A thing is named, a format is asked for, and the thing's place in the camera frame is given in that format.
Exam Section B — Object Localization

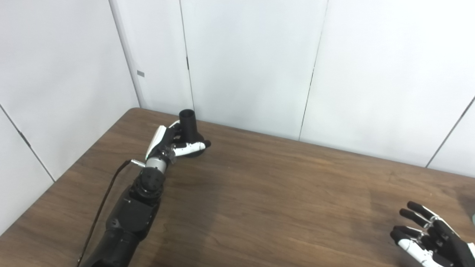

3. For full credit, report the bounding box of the black nozzle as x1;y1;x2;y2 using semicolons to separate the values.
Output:
179;109;206;158

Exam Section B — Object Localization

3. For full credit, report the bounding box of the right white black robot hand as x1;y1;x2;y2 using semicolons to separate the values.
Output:
390;201;475;267

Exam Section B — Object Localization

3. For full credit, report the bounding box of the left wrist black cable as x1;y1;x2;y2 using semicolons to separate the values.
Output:
76;159;146;267

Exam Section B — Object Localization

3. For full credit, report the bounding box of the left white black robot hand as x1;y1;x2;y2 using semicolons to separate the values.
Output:
145;121;212;165

